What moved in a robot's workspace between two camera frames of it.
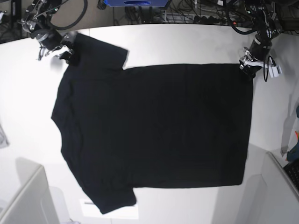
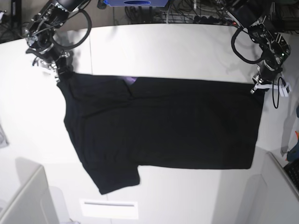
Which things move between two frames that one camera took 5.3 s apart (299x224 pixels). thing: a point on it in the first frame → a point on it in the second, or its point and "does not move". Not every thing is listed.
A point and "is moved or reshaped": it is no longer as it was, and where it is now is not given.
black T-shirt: x=152 y=126 is moved or reshaped
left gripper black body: x=50 y=39 → x=53 y=54
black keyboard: x=292 y=169 does not move
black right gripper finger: x=249 y=70 → x=261 y=86
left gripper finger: x=66 y=55 → x=57 y=76
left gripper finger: x=70 y=37 → x=69 y=56
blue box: x=136 y=3 does not move
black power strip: x=204 y=19 does not move
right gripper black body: x=260 y=48 → x=266 y=73
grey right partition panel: x=272 y=197 does not move
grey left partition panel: x=36 y=202 does not move
